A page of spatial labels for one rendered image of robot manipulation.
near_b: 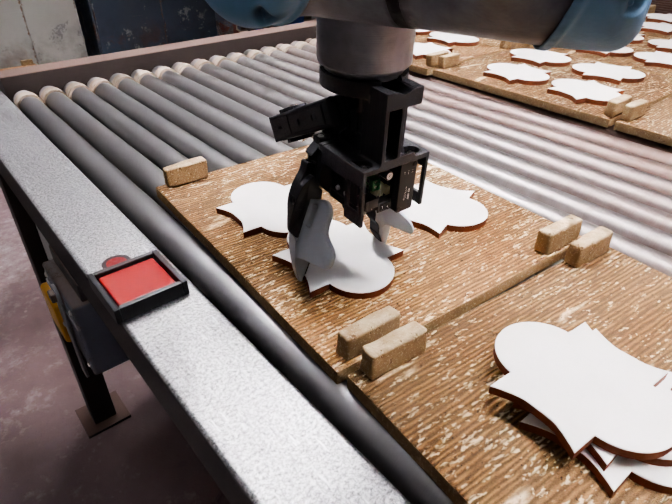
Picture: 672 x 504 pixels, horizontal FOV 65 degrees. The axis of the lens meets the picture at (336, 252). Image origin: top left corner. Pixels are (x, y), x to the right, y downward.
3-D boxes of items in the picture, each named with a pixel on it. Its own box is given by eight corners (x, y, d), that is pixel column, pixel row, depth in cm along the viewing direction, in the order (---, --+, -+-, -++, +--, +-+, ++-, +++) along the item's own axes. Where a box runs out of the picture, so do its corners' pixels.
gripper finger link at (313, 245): (303, 308, 48) (341, 218, 45) (269, 273, 52) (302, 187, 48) (328, 306, 50) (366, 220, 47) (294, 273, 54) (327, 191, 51)
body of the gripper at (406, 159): (356, 236, 44) (366, 96, 37) (300, 191, 50) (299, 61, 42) (423, 209, 48) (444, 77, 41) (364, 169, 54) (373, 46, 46)
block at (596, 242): (576, 270, 55) (583, 248, 54) (560, 262, 56) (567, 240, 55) (609, 252, 58) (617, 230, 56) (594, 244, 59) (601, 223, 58)
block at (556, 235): (545, 257, 57) (551, 236, 55) (531, 250, 58) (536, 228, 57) (579, 239, 60) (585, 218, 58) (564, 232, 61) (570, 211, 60)
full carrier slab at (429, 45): (426, 76, 119) (428, 55, 117) (316, 42, 146) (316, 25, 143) (520, 51, 137) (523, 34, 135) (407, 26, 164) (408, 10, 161)
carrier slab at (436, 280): (336, 386, 44) (336, 372, 43) (157, 197, 72) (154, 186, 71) (581, 248, 61) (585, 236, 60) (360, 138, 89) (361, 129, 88)
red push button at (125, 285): (122, 317, 52) (119, 306, 51) (100, 288, 56) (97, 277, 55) (179, 293, 55) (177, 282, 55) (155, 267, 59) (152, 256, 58)
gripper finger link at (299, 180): (283, 237, 48) (318, 146, 45) (274, 229, 49) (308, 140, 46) (322, 239, 51) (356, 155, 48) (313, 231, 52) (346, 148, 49)
